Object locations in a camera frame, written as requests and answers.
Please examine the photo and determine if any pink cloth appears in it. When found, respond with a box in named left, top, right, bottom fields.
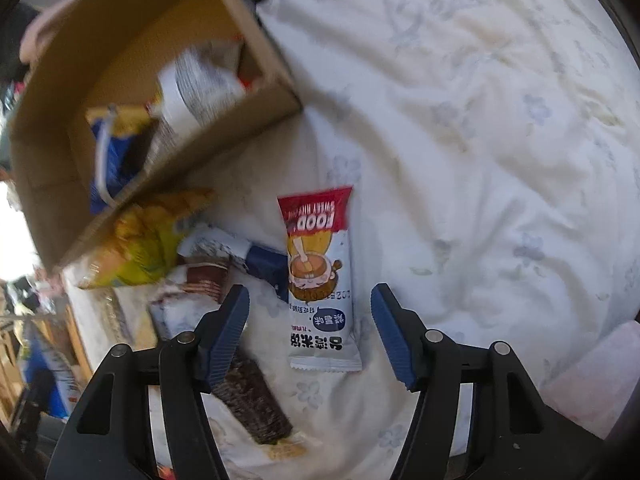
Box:
left=20, top=0, right=76, bottom=66

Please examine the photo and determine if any white grey-print snack packet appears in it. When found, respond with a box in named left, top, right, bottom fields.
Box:
left=157, top=47, right=248, bottom=131

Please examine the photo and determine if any pale pink pillow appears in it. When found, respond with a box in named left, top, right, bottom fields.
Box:
left=542, top=320, right=640, bottom=436

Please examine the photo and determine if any brown cardboard box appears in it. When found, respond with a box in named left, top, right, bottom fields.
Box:
left=10, top=0, right=303, bottom=271

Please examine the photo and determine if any blue yellow snack packet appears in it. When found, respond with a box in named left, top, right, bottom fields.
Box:
left=85, top=104, right=161, bottom=213

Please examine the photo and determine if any white clear snack packet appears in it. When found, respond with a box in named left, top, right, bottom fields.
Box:
left=149, top=287, right=221, bottom=343

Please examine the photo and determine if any dark brown snack bar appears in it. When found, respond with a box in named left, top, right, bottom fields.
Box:
left=210, top=345, right=296, bottom=446

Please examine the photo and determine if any white floral bedsheet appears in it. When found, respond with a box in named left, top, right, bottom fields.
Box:
left=62, top=0, right=640, bottom=480

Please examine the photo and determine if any brown white snack packet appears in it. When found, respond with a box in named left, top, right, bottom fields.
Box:
left=186, top=255, right=231, bottom=302

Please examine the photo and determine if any yellow snack bag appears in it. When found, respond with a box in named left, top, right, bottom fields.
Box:
left=77, top=187, right=216, bottom=291

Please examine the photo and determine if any white red-end snack packet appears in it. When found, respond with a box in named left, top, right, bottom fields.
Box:
left=277, top=185, right=363, bottom=373

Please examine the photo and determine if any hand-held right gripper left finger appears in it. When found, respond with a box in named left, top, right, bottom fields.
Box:
left=45, top=284, right=251, bottom=480

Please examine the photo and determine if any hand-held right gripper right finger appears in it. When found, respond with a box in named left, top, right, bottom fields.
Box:
left=370, top=282, right=608, bottom=480

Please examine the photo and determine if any dark blue white snack packet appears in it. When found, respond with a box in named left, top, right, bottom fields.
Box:
left=180, top=227, right=291, bottom=302

